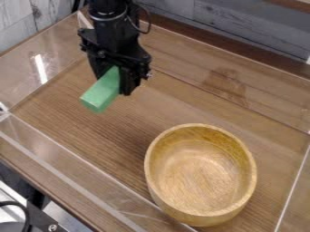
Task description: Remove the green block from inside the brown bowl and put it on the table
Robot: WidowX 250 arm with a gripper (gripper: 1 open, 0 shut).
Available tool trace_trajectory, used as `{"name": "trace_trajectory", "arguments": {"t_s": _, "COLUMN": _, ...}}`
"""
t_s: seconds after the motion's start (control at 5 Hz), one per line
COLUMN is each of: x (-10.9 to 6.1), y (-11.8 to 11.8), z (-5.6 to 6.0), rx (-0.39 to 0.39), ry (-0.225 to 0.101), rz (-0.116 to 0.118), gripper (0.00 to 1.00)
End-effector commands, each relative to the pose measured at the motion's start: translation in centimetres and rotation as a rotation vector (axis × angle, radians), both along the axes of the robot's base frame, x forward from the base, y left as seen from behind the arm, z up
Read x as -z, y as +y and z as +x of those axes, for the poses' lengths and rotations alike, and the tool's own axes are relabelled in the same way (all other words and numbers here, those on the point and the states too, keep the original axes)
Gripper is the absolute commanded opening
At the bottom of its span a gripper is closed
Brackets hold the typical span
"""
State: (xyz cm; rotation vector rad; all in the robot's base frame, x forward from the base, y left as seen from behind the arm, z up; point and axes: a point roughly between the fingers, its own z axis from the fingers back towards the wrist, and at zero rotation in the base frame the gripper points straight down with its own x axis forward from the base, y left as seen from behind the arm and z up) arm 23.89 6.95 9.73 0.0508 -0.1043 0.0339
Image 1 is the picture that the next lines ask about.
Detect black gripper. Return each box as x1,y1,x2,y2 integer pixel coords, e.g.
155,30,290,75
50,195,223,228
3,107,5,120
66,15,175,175
78,13,151,96

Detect green rectangular block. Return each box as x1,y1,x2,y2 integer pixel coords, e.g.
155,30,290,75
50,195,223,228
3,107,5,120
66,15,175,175
80,66,120,113

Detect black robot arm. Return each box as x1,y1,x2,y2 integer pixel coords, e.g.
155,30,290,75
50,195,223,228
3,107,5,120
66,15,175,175
78,0,151,95

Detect brown wooden bowl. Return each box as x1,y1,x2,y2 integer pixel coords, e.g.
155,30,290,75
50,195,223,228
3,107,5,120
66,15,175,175
144,123,258,227

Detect clear acrylic corner bracket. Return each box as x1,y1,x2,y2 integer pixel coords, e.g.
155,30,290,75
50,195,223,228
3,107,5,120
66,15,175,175
76,12,94,29

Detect clear acrylic front wall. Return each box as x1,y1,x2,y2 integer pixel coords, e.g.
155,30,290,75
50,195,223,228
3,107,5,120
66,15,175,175
0,113,198,232

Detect black cable bottom left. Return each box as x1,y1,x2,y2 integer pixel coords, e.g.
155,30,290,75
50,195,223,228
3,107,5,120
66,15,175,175
0,200,34,232

